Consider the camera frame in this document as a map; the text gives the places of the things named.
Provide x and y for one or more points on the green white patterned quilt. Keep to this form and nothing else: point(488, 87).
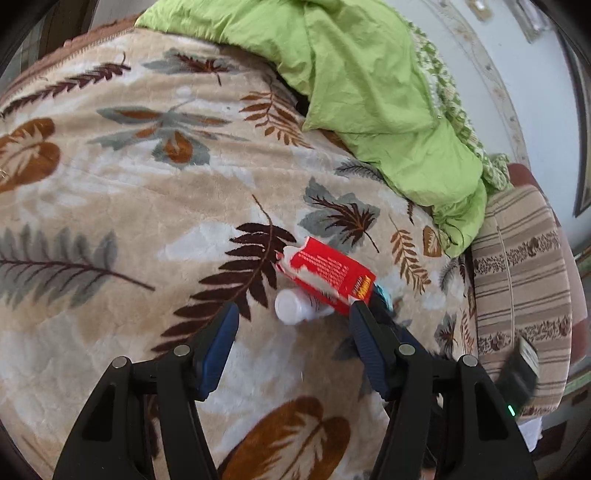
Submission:
point(455, 106)

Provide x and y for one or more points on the striped floral cushion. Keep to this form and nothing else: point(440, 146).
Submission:
point(521, 277)

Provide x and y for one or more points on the leaf print blanket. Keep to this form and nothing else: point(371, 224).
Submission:
point(115, 194)

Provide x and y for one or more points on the white plastic bottle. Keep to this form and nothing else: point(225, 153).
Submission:
point(293, 307)

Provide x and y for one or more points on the plain green quilt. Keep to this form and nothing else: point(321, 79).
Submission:
point(360, 92)

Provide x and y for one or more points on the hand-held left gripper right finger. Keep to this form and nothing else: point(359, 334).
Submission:
point(369, 355)

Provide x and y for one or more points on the red cigarette box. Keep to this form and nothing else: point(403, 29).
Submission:
point(328, 272)

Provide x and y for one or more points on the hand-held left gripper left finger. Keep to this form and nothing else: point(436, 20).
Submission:
point(217, 350)

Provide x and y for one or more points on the teal tissue packet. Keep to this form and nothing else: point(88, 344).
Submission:
point(384, 297)

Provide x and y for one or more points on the dark framed wall picture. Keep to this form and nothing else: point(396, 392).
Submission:
point(584, 184)

